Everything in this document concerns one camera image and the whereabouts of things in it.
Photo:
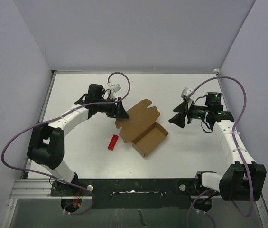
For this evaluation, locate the red rectangular block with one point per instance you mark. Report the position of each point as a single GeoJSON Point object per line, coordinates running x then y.
{"type": "Point", "coordinates": [113, 142]}

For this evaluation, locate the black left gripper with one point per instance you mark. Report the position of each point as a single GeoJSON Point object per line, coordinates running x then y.
{"type": "Point", "coordinates": [117, 111]}

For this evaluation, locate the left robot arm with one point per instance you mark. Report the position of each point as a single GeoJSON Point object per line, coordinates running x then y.
{"type": "Point", "coordinates": [47, 143]}

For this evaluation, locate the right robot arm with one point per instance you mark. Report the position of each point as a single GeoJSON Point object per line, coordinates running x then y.
{"type": "Point", "coordinates": [244, 178]}

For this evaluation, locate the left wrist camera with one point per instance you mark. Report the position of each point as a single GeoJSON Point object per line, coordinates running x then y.
{"type": "Point", "coordinates": [113, 89]}

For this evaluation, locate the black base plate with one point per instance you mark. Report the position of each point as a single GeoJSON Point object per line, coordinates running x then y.
{"type": "Point", "coordinates": [130, 193]}

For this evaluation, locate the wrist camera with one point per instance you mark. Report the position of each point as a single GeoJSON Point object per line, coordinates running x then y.
{"type": "Point", "coordinates": [113, 89]}
{"type": "Point", "coordinates": [187, 94]}

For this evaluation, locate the brown cardboard box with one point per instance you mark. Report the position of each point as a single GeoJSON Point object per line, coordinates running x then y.
{"type": "Point", "coordinates": [142, 129]}

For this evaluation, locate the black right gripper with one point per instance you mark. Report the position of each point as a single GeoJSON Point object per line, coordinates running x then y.
{"type": "Point", "coordinates": [179, 118]}

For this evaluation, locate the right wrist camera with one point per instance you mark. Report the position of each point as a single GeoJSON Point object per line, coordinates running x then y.
{"type": "Point", "coordinates": [187, 94]}

